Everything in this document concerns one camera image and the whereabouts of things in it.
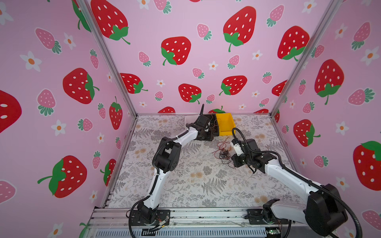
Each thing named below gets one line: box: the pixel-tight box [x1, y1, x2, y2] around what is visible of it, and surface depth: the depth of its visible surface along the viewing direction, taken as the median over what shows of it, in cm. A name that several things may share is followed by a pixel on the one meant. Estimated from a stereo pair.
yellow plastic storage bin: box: [215, 113, 236, 136], surface depth 115 cm
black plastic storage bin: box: [202, 113, 220, 137], surface depth 112 cm
